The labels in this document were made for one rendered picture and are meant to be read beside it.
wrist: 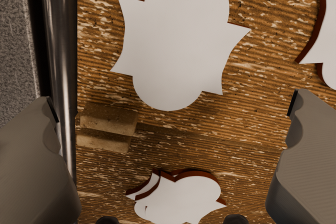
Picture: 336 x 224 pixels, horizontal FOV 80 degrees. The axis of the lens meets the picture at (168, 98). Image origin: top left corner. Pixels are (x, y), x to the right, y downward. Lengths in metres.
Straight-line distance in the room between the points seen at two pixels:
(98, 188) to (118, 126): 0.16
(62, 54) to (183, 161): 0.20
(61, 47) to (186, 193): 0.24
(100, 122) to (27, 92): 0.11
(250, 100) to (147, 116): 0.12
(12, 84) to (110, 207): 0.24
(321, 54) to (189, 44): 0.12
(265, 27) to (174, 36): 0.08
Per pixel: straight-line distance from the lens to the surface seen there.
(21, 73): 0.29
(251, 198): 0.38
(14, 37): 0.27
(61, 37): 0.24
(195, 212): 0.36
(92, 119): 0.22
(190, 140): 0.26
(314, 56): 0.24
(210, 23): 0.19
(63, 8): 0.23
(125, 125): 0.22
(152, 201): 0.33
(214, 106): 0.24
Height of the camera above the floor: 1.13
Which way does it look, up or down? 59 degrees down
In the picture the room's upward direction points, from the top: 179 degrees counter-clockwise
